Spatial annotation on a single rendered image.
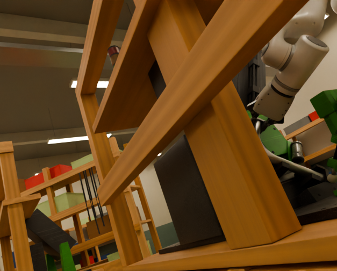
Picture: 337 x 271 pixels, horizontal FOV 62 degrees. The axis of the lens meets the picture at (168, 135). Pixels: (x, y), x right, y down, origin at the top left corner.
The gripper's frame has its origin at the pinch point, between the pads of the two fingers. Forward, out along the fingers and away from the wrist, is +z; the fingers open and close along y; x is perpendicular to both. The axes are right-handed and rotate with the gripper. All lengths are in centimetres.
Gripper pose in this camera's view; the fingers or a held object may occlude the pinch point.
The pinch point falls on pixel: (257, 125)
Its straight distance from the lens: 101.5
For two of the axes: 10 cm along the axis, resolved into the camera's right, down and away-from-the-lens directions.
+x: -2.9, 5.9, -7.5
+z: -2.9, 6.9, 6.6
